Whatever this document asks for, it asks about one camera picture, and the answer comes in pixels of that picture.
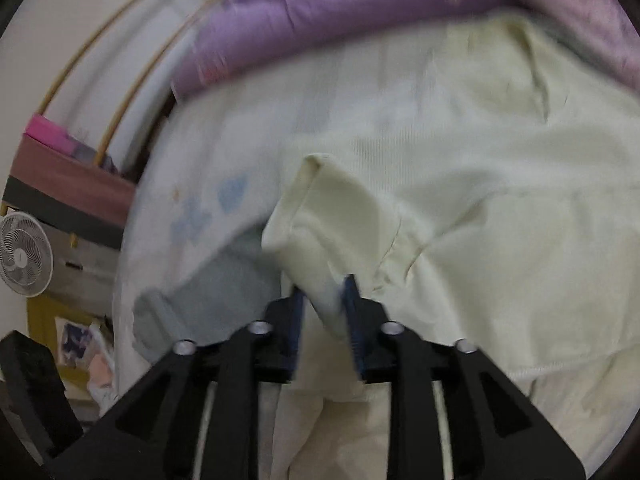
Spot purple blanket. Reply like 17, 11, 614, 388
171, 0, 640, 107

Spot white electric fan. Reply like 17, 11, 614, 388
0, 211, 54, 292

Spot white printed bed sheet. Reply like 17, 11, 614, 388
111, 35, 451, 480

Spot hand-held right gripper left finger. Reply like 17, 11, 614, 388
48, 286, 307, 480

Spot pale yellow sweatshirt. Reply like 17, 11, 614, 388
262, 12, 640, 480

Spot pink and grey folded cloths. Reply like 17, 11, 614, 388
2, 114, 137, 249

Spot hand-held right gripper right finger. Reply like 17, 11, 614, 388
341, 274, 587, 480

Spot yellow cabinet with pictures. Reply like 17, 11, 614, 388
27, 293, 119, 403

